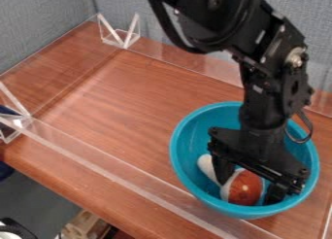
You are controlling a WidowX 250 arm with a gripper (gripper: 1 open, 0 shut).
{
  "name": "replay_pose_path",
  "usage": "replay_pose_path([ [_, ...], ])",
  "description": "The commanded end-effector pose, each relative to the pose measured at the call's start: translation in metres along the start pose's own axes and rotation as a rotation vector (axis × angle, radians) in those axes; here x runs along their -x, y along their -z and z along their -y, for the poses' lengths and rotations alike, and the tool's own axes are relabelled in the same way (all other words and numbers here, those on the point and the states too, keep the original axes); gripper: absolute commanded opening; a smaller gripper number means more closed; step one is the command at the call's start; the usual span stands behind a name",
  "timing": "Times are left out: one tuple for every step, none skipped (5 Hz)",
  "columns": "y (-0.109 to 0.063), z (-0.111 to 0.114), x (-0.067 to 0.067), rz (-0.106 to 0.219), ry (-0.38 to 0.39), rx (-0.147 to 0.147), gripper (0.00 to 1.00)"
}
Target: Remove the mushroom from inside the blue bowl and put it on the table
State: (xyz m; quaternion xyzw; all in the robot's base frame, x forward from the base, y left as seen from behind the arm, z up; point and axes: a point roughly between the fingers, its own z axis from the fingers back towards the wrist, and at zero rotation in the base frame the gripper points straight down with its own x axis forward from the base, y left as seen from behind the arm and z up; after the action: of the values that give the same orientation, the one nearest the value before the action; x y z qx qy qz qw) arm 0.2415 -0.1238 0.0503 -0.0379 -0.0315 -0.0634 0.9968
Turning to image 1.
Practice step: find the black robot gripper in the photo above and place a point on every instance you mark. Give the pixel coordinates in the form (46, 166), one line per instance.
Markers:
(259, 151)

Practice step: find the toy mushroom brown cap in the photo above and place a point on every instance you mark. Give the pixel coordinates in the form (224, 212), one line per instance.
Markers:
(242, 189)

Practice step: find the blue plastic bowl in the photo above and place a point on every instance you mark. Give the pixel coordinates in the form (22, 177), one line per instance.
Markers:
(188, 144)

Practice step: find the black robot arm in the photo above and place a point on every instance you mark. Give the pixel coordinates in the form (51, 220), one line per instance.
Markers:
(268, 47)

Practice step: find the clear acrylic front barrier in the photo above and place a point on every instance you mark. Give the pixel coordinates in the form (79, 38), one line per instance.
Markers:
(146, 206)

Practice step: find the clear acrylic barrier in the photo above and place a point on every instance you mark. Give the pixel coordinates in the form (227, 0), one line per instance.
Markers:
(146, 206)
(206, 64)

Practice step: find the light wooden block below table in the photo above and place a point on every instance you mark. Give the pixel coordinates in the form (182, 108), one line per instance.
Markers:
(87, 226)

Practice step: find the clear acrylic back barrier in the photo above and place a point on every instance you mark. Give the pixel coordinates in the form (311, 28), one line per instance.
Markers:
(206, 64)

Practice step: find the dark blue object at edge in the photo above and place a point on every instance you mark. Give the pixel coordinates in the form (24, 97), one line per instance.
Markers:
(6, 169)

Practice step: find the black white object bottom left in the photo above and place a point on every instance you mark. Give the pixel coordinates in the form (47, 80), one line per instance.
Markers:
(12, 230)

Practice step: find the clear acrylic corner bracket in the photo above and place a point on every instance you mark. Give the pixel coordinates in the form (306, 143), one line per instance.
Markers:
(118, 37)

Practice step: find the clear acrylic left bracket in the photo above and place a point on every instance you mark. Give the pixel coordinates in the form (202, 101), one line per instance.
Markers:
(15, 117)

